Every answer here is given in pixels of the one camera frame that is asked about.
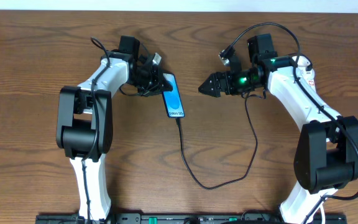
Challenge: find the white power strip cord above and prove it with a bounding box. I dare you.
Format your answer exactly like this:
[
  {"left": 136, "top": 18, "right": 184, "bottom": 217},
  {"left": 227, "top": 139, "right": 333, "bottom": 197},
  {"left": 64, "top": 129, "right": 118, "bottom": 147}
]
[{"left": 318, "top": 202, "right": 326, "bottom": 224}]

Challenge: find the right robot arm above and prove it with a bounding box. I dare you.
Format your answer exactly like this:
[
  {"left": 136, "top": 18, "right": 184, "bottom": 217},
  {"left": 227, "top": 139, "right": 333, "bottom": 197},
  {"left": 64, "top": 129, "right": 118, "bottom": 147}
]
[{"left": 198, "top": 34, "right": 358, "bottom": 223}]

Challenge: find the blue Samsung Galaxy smartphone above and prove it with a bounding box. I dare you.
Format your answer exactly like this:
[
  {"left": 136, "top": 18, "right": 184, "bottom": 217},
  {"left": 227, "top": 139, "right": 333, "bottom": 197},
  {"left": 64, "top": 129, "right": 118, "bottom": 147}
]
[{"left": 162, "top": 73, "right": 185, "bottom": 118}]

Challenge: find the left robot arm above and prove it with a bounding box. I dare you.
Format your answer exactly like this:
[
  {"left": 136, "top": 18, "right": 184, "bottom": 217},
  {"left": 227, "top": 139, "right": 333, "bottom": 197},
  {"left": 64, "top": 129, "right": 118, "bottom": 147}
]
[{"left": 56, "top": 35, "right": 173, "bottom": 223}]

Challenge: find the white USB charger plug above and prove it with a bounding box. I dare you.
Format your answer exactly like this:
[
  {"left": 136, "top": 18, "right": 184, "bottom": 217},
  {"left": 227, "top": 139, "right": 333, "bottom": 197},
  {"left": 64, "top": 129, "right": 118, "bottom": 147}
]
[{"left": 291, "top": 55, "right": 313, "bottom": 72}]

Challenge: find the black USB charging cable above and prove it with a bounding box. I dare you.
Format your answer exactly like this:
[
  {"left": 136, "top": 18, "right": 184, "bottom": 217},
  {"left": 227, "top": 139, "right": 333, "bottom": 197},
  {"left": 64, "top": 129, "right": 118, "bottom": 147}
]
[{"left": 175, "top": 90, "right": 267, "bottom": 190}]

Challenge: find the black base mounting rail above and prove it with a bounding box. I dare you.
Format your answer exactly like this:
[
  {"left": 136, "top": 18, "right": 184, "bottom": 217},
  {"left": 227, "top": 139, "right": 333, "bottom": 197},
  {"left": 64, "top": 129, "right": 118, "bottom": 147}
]
[{"left": 35, "top": 212, "right": 347, "bottom": 224}]

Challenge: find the white power strip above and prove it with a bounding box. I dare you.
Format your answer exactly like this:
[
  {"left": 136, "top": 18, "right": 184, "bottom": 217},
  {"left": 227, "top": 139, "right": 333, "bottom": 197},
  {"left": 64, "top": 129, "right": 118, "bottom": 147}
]
[{"left": 302, "top": 68, "right": 316, "bottom": 92}]

